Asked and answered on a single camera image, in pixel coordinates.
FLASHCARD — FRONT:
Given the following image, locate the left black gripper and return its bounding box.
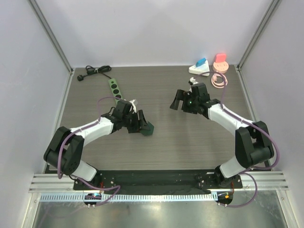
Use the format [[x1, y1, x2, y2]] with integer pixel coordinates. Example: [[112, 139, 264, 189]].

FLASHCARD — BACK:
[[122, 110, 150, 133]]

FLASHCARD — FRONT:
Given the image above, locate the dark green cube plug adapter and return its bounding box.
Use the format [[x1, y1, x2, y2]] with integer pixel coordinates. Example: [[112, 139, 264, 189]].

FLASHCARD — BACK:
[[139, 122, 154, 136]]

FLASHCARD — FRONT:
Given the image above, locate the white triangular socket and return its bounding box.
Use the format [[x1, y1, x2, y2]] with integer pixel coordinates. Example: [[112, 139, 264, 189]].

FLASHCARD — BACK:
[[188, 60, 210, 76]]

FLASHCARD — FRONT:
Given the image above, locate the blue plug adapter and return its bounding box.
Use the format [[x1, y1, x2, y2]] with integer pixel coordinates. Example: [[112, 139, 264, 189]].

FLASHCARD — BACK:
[[195, 58, 207, 67]]

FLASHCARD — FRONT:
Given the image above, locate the green power strip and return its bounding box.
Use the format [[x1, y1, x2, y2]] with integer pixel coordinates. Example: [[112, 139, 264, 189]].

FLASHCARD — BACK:
[[108, 78, 123, 104]]

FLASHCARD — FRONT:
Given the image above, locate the pink round socket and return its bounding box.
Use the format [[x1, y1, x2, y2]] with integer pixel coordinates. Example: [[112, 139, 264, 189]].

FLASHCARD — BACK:
[[212, 61, 229, 73]]

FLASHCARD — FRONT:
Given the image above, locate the pink plug adapter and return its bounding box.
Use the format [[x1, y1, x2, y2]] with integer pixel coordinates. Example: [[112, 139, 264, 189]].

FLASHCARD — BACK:
[[215, 53, 227, 63]]

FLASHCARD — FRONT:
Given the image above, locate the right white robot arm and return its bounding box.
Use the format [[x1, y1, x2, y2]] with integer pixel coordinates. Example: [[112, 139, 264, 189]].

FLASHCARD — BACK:
[[170, 83, 275, 188]]

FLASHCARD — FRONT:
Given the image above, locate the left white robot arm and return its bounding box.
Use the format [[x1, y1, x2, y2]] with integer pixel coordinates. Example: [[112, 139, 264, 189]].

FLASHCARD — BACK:
[[43, 100, 154, 190]]

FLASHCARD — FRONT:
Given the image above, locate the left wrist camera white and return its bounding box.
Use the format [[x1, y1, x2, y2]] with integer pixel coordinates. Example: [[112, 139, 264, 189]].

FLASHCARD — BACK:
[[129, 99, 138, 113]]

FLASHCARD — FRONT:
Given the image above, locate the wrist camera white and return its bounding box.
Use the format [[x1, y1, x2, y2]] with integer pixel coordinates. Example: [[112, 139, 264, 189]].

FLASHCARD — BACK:
[[189, 77, 198, 86], [129, 99, 138, 113]]

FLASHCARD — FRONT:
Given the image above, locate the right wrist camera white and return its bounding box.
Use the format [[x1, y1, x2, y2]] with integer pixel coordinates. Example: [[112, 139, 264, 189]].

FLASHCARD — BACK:
[[189, 77, 198, 86]]

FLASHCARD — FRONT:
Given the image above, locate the pink coiled cable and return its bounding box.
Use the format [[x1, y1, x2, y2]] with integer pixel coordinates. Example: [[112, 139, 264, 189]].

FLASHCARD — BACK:
[[210, 72, 229, 89]]

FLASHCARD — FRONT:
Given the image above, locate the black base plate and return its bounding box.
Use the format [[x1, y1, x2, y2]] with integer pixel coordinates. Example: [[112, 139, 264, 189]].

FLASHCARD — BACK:
[[88, 169, 243, 195]]

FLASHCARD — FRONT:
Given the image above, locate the black power strip cable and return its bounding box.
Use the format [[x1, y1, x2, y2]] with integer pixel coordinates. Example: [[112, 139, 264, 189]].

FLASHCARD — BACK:
[[77, 65, 113, 82]]

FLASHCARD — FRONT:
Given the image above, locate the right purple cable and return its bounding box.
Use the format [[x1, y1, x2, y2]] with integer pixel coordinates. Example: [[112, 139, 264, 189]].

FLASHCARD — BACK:
[[194, 71, 281, 208]]

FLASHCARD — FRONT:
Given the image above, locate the slotted cable duct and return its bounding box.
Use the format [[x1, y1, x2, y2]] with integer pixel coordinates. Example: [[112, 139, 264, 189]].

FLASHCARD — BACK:
[[39, 192, 218, 202]]

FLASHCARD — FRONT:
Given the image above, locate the aluminium front rail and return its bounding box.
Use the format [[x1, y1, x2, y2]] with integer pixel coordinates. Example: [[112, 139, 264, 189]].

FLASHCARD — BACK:
[[28, 171, 289, 193]]

